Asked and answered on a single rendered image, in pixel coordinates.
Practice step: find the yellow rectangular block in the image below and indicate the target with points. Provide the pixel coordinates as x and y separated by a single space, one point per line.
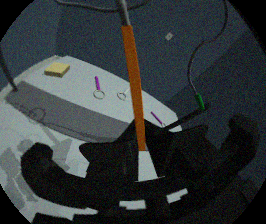
57 69

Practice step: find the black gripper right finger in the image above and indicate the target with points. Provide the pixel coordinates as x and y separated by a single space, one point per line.
161 143

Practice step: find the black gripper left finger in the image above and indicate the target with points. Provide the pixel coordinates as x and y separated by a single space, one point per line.
123 150

